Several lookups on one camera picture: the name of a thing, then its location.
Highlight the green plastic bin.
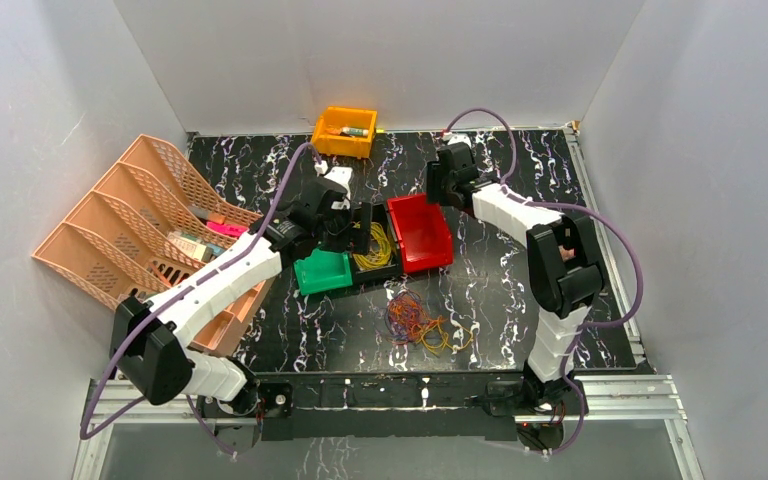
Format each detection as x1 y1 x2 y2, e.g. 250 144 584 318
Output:
293 249 353 295

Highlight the black plastic bin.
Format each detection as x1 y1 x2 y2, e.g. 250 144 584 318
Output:
348 203 404 285

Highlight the red plastic bin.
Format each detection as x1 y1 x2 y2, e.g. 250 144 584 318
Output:
387 193 454 274

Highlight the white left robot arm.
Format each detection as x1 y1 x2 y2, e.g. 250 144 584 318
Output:
111 178 373 416

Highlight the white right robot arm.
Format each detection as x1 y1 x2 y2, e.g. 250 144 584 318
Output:
426 140 607 414

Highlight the yellow plastic bin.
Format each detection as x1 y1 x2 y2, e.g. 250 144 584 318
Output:
311 106 378 159

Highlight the green battery in bin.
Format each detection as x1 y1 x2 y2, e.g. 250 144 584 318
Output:
338 127 369 137

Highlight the white box in organizer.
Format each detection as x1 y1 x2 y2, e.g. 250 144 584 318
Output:
167 231 214 263

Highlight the pink plastic file organizer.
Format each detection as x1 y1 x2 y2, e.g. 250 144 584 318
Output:
32 134 276 359

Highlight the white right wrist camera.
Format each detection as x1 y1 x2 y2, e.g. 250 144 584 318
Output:
442 132 472 147

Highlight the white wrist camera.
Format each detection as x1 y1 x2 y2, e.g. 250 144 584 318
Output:
442 132 472 147
314 161 353 199

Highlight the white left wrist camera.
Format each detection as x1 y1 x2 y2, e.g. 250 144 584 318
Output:
314 161 353 199

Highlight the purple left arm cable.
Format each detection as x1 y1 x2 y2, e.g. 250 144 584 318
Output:
79 140 326 458

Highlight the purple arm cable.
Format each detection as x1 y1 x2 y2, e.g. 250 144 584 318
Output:
443 107 645 458
79 140 326 458

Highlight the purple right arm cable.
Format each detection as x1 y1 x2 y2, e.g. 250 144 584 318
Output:
443 107 645 458

